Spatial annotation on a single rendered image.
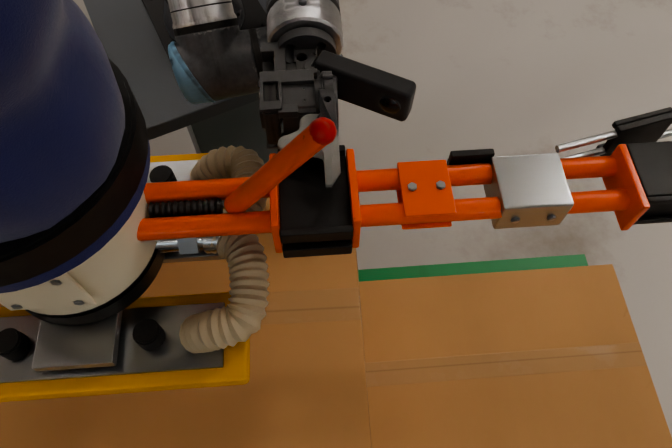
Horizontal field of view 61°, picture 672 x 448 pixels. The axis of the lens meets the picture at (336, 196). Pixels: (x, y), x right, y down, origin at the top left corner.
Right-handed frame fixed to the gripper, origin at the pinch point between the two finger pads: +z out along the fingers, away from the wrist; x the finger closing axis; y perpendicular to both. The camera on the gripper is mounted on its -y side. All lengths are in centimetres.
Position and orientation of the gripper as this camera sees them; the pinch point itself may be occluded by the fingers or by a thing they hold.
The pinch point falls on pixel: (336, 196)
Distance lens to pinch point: 57.3
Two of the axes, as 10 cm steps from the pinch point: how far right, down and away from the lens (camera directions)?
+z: 0.7, 8.6, -5.0
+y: -10.0, 0.6, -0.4
